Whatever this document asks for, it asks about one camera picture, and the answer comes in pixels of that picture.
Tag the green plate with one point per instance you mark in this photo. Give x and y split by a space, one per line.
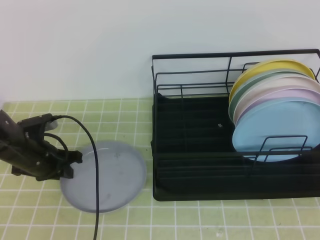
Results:
238 91

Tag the grey round plate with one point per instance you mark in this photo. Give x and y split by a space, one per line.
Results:
118 178

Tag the beige pink plate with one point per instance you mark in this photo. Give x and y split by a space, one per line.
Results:
282 82

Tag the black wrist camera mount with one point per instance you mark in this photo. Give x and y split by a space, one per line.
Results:
27 131

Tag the lilac plate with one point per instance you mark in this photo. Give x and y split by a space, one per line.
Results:
254 99

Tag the black drip tray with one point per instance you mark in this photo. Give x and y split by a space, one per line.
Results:
253 187

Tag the yellow plate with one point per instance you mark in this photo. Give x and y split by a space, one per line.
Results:
267 66

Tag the light blue plate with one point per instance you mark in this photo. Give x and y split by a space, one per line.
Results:
273 130

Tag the black wire dish rack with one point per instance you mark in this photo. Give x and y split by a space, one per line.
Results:
200 75

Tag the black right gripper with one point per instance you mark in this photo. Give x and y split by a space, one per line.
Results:
43 162

